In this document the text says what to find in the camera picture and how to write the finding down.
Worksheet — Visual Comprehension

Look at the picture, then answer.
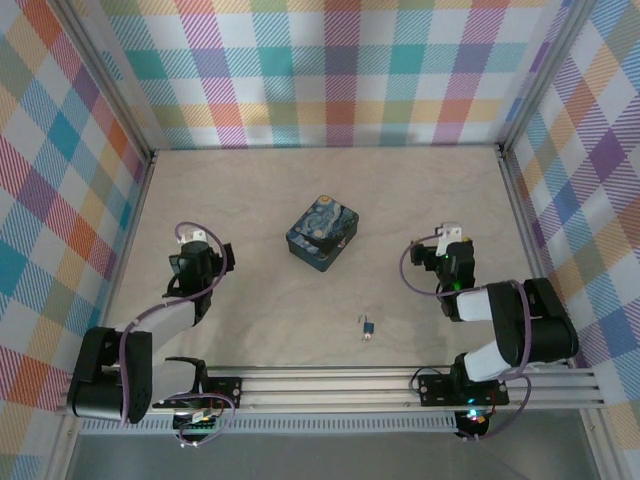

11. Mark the starry night tin box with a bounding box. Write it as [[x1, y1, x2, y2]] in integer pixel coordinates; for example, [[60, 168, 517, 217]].
[[285, 194, 360, 274]]

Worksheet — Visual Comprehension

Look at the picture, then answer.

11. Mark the grey metal shelf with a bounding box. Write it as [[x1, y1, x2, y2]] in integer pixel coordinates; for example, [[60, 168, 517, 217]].
[[64, 430, 601, 480]]

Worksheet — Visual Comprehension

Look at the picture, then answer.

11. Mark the aluminium side rail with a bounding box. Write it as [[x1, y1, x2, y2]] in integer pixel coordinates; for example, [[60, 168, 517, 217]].
[[497, 143, 574, 371], [87, 149, 157, 374]]

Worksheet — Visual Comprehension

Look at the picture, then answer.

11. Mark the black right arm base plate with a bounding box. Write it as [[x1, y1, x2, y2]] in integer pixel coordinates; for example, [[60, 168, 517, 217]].
[[418, 369, 510, 407]]

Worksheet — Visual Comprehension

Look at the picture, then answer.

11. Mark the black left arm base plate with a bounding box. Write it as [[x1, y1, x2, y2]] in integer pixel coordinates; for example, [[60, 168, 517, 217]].
[[152, 375, 244, 409]]

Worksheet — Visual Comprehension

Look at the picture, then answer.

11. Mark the long aluminium frame rail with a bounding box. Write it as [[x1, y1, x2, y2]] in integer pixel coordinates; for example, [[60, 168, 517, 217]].
[[54, 364, 607, 415]]

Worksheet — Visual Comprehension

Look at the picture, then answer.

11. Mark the aluminium frame post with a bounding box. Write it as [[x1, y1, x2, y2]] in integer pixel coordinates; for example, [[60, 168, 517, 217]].
[[582, 407, 609, 480], [59, 0, 157, 159], [498, 0, 597, 154], [47, 412, 84, 480]]

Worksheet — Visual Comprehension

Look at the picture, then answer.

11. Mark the grey slotted cable duct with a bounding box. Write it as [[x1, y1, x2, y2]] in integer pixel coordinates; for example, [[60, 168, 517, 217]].
[[79, 417, 459, 434]]

